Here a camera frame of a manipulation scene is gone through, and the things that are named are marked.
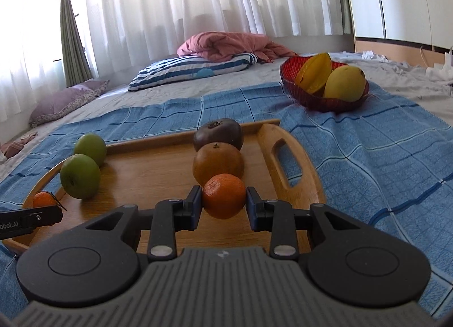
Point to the dark brown persimmon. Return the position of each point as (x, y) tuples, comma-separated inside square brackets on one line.
[(218, 134)]

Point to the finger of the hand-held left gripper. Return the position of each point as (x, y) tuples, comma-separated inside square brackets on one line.
[(47, 215)]

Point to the yellow starfruit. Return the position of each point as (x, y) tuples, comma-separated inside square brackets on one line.
[(313, 72)]

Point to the brown cloth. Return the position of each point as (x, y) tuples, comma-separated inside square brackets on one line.
[(16, 145)]

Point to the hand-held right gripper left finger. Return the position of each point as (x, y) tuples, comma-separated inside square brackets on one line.
[(196, 208)]

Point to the orange mandarin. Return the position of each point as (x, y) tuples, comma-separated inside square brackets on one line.
[(224, 195)]

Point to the blue white striped pillow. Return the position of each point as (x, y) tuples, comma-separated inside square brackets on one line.
[(184, 70)]

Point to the wooden bed frame board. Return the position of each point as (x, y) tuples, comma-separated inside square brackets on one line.
[(389, 51)]

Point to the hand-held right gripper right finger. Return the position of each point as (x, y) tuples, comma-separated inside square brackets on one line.
[(251, 208)]

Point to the mandarin with stem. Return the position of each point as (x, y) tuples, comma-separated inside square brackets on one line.
[(42, 200)]

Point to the yellow mango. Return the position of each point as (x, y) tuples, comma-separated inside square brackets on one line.
[(345, 84)]

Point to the white crumpled cloth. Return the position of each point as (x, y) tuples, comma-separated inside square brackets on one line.
[(439, 74)]

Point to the red glass bowl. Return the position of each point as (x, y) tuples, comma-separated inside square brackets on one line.
[(308, 100)]

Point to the wooden tray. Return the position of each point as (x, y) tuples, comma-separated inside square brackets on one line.
[(148, 178)]

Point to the green apple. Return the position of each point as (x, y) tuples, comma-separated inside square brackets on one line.
[(80, 176), (90, 148)]

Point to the blue checked blanket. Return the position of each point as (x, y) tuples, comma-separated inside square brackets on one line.
[(354, 157)]

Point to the pink blanket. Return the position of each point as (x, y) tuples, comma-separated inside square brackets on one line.
[(226, 44)]

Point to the purple pillow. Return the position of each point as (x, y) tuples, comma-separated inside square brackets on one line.
[(63, 102)]

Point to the large brownish orange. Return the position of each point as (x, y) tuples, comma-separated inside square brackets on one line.
[(218, 164)]

